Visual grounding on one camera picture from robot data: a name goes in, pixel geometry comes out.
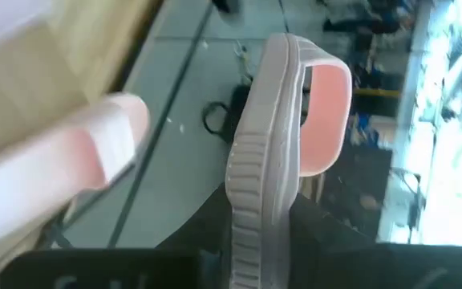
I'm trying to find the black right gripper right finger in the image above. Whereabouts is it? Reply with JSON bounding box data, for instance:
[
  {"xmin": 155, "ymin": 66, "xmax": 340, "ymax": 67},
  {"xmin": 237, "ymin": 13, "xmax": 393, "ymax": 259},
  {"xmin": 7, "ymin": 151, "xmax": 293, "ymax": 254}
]
[{"xmin": 289, "ymin": 194, "xmax": 376, "ymax": 289}]

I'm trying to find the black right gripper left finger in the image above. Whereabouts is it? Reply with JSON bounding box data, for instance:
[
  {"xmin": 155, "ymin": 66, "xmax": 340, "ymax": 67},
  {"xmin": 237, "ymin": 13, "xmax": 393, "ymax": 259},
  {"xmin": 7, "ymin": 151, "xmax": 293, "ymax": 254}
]
[{"xmin": 156, "ymin": 188, "xmax": 232, "ymax": 289}]

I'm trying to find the pink rubber slide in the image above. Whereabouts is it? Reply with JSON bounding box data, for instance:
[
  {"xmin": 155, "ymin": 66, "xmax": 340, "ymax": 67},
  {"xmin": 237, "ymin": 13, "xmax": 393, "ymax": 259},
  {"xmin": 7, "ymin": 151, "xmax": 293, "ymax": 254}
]
[
  {"xmin": 225, "ymin": 32, "xmax": 352, "ymax": 289},
  {"xmin": 0, "ymin": 92, "xmax": 151, "ymax": 244}
]

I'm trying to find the coiled black cable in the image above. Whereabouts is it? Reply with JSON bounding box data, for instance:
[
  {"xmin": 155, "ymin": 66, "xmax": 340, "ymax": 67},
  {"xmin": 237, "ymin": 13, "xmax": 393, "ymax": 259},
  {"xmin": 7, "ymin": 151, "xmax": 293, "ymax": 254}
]
[{"xmin": 201, "ymin": 100, "xmax": 234, "ymax": 140}]

